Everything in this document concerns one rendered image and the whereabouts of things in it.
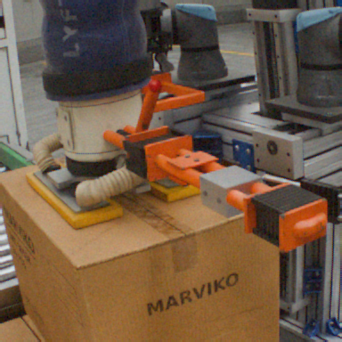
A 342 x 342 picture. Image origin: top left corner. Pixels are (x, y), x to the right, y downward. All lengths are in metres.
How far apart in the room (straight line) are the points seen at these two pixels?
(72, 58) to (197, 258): 0.43
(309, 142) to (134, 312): 0.57
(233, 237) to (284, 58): 0.69
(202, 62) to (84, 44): 0.71
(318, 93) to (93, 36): 0.57
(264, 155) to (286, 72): 0.33
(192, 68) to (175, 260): 0.85
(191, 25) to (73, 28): 0.70
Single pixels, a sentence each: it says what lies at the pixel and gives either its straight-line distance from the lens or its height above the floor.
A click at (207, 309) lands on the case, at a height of 0.78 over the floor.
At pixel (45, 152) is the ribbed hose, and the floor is 1.01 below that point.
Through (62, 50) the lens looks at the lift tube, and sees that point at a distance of 1.19.
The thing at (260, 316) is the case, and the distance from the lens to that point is 1.27.
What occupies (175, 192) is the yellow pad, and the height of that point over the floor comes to 0.96.
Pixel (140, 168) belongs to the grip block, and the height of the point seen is 1.06.
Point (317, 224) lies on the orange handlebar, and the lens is 0.76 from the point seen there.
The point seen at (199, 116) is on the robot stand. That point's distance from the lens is 1.85.
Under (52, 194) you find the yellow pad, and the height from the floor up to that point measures 0.96.
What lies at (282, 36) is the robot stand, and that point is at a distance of 1.69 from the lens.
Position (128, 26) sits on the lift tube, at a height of 1.28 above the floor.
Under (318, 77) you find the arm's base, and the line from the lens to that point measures 1.47.
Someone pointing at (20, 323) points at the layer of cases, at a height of 0.54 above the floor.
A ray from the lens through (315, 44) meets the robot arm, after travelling 1.46.
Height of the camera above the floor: 1.39
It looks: 19 degrees down
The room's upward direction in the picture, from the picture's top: 6 degrees counter-clockwise
